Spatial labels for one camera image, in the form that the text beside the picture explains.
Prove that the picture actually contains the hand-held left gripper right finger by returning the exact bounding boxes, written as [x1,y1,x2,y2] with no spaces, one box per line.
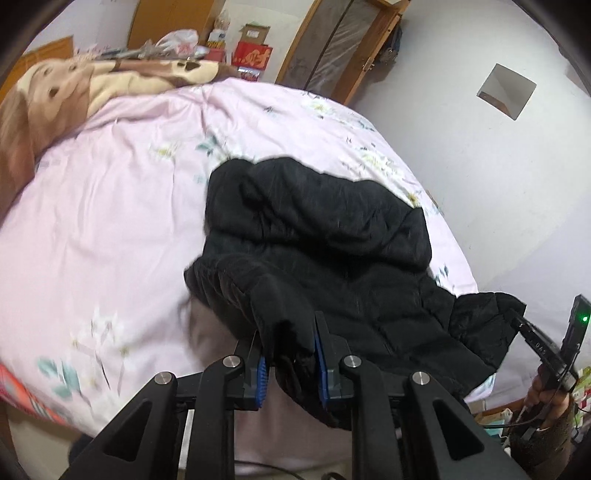
[314,311,532,480]

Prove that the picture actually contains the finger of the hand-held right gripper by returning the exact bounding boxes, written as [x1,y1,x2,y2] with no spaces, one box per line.
[512,313,579,387]

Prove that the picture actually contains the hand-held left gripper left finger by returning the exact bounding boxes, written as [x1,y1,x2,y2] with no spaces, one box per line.
[60,330,269,480]

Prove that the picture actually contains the black puffer jacket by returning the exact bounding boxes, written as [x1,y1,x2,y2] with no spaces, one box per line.
[184,157,527,430]

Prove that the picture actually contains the person's right forearm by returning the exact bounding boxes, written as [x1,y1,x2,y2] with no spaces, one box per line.
[508,397,583,480]

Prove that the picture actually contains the person's right hand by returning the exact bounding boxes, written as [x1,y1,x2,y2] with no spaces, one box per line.
[526,375,575,428]

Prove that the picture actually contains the teal cardboard box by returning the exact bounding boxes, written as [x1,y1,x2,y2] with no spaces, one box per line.
[475,401,518,435]

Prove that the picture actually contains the bed with pink floral sheet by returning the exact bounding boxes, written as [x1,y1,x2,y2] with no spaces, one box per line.
[0,76,497,472]

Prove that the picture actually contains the red patterned cloth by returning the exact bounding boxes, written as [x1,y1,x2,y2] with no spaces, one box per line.
[0,364,65,425]

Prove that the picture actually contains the red gift box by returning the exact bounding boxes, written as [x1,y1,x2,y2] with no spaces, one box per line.
[231,41,273,70]

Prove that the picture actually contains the wooden door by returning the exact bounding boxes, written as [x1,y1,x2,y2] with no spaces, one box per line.
[277,0,411,107]

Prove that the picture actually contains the hanging bags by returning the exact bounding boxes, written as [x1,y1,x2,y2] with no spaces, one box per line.
[376,23,403,68]

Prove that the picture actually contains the dog print blanket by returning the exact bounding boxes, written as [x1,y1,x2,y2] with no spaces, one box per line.
[0,58,238,208]

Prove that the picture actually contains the white plastic bag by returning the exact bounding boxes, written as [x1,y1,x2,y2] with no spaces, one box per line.
[154,29,199,58]

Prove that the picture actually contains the wooden wardrobe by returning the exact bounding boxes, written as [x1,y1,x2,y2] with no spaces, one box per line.
[127,0,227,49]

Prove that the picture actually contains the wooden headboard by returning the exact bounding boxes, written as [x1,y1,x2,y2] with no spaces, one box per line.
[0,36,75,93]

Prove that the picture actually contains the black cable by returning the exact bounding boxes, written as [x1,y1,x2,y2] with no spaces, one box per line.
[501,378,573,437]

